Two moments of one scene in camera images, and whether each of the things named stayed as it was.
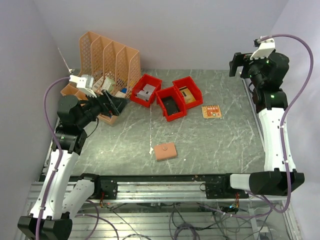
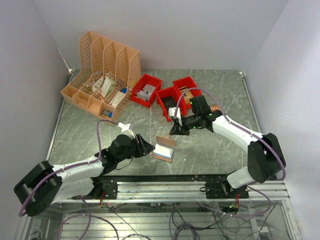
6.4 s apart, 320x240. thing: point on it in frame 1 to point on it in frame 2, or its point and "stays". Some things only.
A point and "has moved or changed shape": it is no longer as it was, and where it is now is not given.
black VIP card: (170, 105) stays
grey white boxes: (146, 92) stays
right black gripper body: (249, 66) to (189, 122)
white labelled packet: (96, 85) stays
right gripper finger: (237, 61) to (177, 131)
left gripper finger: (118, 103) to (147, 148)
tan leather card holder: (165, 151) has moved or changed shape
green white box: (108, 84) stays
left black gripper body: (105, 108) to (137, 149)
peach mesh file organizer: (108, 72) stays
